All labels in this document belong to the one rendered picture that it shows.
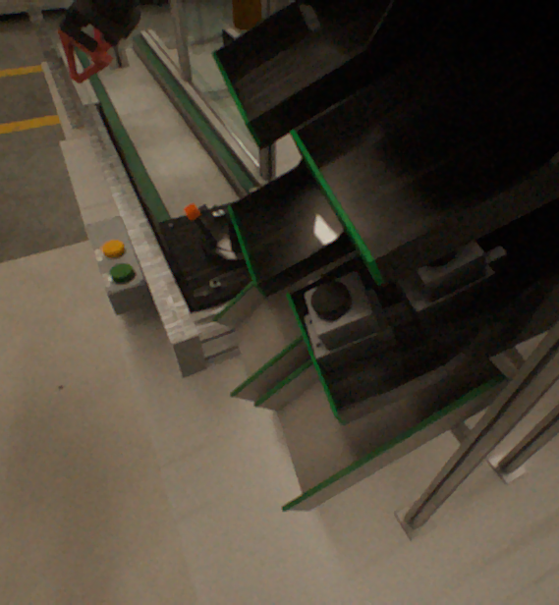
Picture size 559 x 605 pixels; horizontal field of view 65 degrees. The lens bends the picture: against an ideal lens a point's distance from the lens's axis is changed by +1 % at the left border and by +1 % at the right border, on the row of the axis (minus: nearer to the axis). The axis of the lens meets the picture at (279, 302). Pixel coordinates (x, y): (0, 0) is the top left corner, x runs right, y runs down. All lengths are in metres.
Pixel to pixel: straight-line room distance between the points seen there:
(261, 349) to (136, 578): 0.33
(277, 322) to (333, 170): 0.33
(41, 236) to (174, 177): 1.60
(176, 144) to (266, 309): 0.73
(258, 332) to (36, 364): 0.43
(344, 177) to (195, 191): 0.80
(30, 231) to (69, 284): 1.72
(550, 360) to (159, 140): 1.11
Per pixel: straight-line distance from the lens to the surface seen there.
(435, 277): 0.33
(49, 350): 0.89
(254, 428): 0.72
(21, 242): 2.65
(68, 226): 2.65
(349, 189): 0.28
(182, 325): 0.72
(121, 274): 0.80
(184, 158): 1.19
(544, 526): 0.76
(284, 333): 0.58
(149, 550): 0.69
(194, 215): 0.75
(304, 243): 0.45
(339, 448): 0.52
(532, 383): 0.36
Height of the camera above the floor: 1.51
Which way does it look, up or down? 49 degrees down
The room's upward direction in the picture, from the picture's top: straight up
